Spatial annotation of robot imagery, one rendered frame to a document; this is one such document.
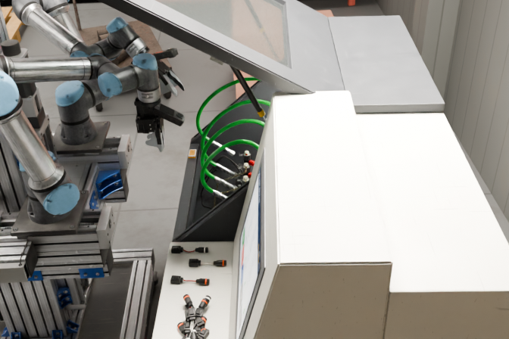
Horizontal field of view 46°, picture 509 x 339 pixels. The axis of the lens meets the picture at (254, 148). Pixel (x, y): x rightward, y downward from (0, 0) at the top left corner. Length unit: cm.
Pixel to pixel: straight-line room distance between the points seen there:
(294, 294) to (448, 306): 31
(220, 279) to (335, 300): 76
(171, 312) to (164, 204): 203
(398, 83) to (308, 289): 89
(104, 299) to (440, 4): 296
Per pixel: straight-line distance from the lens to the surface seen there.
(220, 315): 186
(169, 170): 415
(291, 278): 121
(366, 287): 124
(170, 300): 192
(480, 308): 134
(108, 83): 193
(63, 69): 199
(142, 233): 368
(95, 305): 304
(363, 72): 199
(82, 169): 259
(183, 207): 229
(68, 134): 258
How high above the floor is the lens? 238
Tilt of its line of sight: 33 degrees down
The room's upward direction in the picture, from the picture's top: 2 degrees counter-clockwise
